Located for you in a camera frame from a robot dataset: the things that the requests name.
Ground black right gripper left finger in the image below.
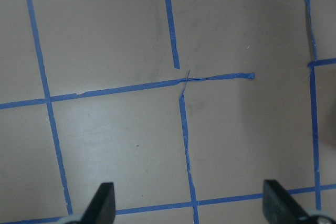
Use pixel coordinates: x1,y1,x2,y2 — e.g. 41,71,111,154
59,182,116,224

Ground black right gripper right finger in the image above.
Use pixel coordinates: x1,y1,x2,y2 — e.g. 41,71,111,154
262,179,336,224

